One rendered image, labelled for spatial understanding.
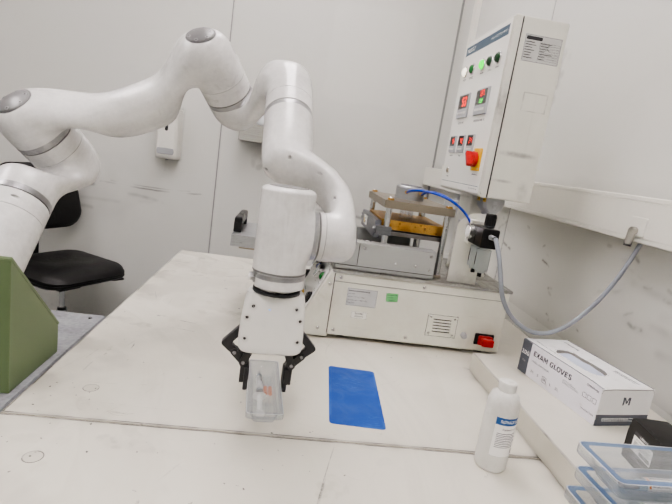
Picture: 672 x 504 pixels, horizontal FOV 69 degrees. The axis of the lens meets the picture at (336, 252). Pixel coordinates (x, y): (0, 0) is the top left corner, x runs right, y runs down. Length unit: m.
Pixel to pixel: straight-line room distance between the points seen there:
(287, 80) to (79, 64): 2.13
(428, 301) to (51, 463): 0.85
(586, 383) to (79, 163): 1.11
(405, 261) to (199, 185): 1.79
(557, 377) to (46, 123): 1.12
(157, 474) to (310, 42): 2.39
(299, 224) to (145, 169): 2.20
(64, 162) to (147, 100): 0.23
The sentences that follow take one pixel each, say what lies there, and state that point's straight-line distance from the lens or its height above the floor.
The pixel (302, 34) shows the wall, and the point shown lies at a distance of 2.81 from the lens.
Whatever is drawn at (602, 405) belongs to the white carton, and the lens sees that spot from 1.02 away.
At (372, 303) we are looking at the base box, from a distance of 1.21.
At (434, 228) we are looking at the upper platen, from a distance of 1.27.
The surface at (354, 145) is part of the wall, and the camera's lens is 2.77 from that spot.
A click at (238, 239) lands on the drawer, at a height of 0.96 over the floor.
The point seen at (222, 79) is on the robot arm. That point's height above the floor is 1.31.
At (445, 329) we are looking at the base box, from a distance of 1.28.
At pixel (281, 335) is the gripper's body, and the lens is 0.78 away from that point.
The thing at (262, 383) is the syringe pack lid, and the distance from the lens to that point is 0.84.
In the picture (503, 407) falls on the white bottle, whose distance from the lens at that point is 0.82.
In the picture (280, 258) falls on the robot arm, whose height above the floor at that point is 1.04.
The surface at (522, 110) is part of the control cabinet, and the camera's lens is 1.27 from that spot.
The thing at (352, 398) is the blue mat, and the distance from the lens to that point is 0.97.
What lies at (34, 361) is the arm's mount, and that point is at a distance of 1.02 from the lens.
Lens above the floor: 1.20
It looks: 11 degrees down
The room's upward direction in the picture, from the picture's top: 9 degrees clockwise
